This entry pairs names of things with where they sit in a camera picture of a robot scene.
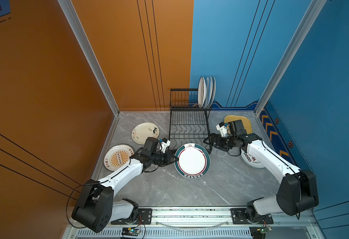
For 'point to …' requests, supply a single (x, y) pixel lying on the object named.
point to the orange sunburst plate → (117, 157)
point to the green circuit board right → (259, 232)
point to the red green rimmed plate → (194, 161)
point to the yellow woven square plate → (246, 121)
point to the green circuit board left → (130, 231)
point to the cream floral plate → (141, 131)
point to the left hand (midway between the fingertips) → (179, 158)
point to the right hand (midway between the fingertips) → (210, 143)
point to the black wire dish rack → (188, 123)
